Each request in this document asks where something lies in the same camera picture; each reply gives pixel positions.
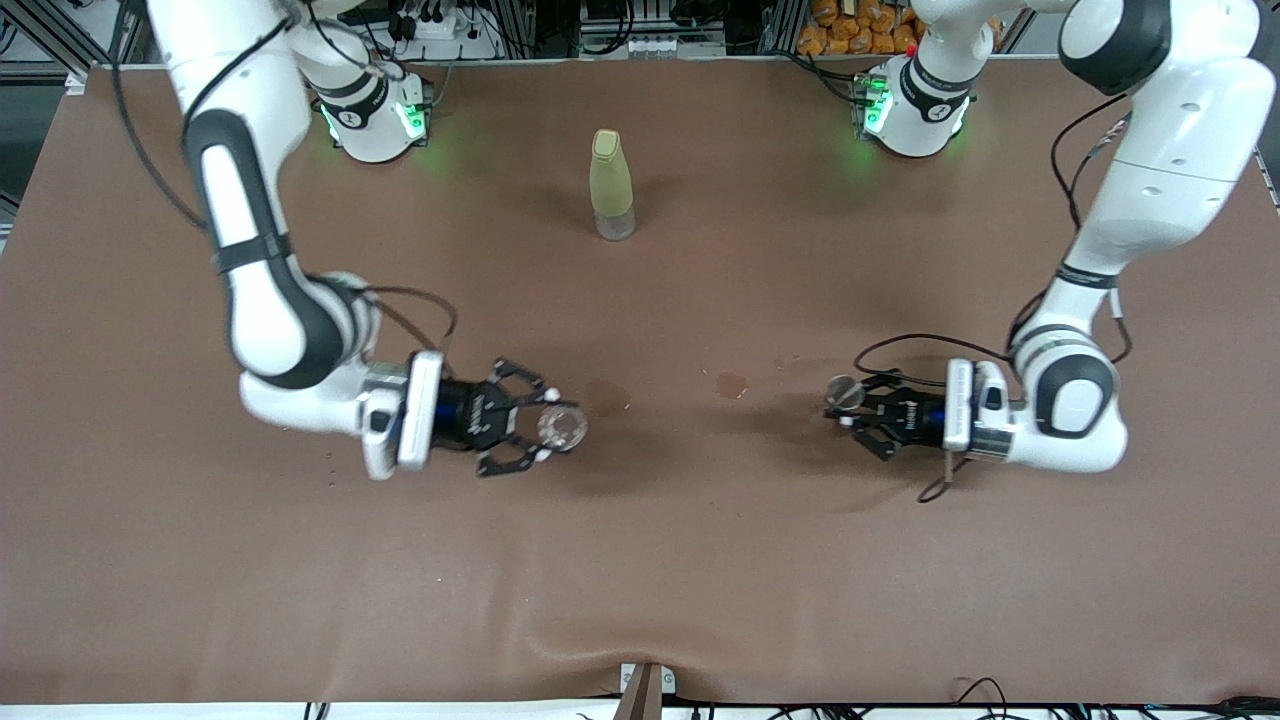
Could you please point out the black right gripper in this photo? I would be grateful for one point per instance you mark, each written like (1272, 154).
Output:
(466, 414)

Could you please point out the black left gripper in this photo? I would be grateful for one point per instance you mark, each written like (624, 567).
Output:
(918, 415)

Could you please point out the silver metal jigger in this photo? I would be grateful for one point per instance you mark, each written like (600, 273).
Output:
(845, 392)

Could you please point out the clear glass measuring cup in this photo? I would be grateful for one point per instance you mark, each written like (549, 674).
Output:
(562, 428)

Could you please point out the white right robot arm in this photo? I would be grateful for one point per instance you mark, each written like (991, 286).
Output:
(260, 300)

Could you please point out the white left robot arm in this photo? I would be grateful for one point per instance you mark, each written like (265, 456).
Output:
(1170, 150)

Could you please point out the large brown liquid spill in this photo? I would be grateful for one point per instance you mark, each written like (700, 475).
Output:
(610, 393)

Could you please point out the small brown liquid spill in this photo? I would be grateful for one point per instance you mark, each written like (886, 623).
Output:
(732, 385)

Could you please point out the brown table cloth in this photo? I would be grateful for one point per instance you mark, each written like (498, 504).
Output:
(640, 550)

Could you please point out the yellow-green bottle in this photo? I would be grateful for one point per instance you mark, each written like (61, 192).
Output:
(610, 185)

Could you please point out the orange packaged goods pile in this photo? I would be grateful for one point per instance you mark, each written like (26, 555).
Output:
(850, 30)

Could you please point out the white power strip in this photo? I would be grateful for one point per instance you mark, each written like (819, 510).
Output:
(440, 30)

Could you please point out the metal corner clamp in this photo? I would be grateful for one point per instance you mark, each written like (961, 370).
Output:
(76, 80)

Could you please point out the metal table edge bracket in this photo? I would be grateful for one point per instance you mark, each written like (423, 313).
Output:
(645, 690)

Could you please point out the aluminium frame strut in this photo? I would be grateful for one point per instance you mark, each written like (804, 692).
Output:
(60, 30)

